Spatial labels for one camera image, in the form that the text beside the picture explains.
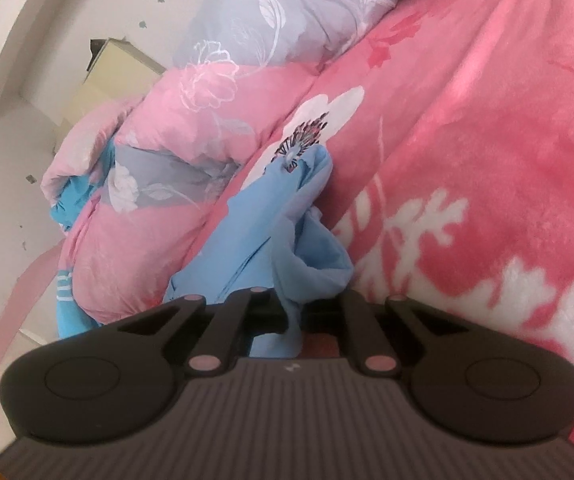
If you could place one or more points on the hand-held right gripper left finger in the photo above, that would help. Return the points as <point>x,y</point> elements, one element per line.
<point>237,320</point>

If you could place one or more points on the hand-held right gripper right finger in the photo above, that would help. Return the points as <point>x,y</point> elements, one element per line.
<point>362,325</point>

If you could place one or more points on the light blue t-shirt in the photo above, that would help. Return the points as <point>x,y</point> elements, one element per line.
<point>257,220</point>

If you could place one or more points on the teal cloth with yellow dot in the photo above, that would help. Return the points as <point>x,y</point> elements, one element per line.
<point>72,315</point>

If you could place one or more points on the red floral blanket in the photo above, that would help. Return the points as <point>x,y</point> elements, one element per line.
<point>467,135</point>

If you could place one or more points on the pink and grey floral quilt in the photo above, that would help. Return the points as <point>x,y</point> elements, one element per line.
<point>167,110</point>

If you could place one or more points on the pink and white headboard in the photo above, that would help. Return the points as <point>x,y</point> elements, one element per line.
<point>12,305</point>

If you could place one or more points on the cream wardrobe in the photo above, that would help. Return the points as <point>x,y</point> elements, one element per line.
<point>107,85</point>

